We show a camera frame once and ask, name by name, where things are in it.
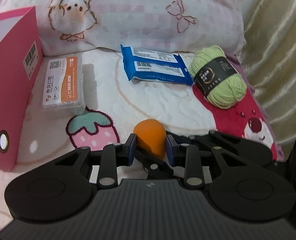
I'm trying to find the pink patterned pillow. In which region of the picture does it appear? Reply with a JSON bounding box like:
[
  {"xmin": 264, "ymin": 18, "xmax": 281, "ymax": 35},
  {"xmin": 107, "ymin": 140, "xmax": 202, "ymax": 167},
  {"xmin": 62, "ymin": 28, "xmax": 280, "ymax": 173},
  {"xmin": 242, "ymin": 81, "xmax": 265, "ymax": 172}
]
[{"xmin": 0, "ymin": 0, "xmax": 245, "ymax": 56}]

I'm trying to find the clear orange-label plastic case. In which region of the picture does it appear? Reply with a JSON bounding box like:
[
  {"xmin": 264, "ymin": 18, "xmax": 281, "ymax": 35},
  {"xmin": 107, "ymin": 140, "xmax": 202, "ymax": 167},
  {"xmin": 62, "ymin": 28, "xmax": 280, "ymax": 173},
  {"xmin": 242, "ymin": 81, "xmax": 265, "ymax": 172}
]
[{"xmin": 42, "ymin": 56, "xmax": 86, "ymax": 118}]

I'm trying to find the blue wet wipes pack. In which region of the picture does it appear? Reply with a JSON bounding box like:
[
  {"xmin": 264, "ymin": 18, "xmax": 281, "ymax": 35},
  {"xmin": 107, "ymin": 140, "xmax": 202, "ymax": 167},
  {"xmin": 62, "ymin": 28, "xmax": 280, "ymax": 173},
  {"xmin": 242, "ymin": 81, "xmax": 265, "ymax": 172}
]
[{"xmin": 120, "ymin": 45, "xmax": 193, "ymax": 86}]

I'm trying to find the pink cardboard box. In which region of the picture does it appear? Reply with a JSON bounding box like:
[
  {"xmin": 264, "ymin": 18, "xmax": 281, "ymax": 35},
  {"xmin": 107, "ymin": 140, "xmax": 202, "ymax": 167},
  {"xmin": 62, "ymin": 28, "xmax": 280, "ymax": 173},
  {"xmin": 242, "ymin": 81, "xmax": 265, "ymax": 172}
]
[{"xmin": 0, "ymin": 7, "xmax": 43, "ymax": 171}]

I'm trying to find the green yarn ball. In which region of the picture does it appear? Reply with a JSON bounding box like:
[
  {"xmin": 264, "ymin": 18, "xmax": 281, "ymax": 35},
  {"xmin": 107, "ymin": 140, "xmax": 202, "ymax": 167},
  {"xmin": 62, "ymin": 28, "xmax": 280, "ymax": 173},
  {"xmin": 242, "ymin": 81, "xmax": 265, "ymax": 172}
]
[{"xmin": 188, "ymin": 46, "xmax": 247, "ymax": 109}]

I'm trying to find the orange makeup sponge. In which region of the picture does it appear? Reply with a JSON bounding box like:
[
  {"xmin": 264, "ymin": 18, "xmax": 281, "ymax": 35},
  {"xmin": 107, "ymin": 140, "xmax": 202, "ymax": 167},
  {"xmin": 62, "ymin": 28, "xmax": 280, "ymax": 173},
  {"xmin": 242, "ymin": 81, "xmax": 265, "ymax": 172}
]
[{"xmin": 133, "ymin": 119, "xmax": 166, "ymax": 160}]

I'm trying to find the beige satin curtain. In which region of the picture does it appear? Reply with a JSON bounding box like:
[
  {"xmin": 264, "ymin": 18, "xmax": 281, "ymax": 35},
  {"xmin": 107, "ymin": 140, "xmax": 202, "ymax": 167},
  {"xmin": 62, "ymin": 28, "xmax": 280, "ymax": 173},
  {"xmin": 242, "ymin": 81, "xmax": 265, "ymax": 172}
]
[{"xmin": 242, "ymin": 0, "xmax": 296, "ymax": 155}]

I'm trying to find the bear print bed blanket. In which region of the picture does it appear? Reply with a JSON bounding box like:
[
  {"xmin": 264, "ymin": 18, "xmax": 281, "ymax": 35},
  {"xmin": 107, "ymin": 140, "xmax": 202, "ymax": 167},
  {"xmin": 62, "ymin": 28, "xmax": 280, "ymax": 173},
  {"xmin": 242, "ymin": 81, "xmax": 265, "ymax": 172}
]
[{"xmin": 0, "ymin": 49, "xmax": 284, "ymax": 230}]

